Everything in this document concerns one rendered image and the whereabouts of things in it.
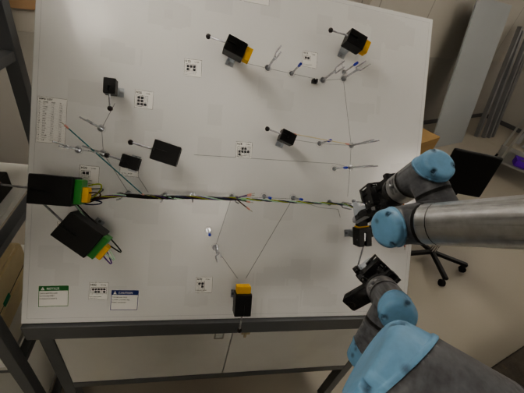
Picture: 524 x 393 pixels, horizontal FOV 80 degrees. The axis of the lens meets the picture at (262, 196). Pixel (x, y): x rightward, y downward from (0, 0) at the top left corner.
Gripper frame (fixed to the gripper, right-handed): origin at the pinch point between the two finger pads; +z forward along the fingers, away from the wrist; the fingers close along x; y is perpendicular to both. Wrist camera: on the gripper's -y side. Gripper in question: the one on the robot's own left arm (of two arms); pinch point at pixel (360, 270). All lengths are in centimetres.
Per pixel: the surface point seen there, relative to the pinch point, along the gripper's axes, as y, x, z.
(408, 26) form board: 69, 42, 14
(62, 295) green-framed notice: -59, 58, -24
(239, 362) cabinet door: -61, 1, 17
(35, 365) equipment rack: -124, 60, 13
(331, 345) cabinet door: -32.0, -21.8, 23.8
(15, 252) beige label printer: -73, 85, -9
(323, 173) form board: 14.4, 29.1, 2.8
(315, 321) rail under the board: -22.4, -2.3, 1.3
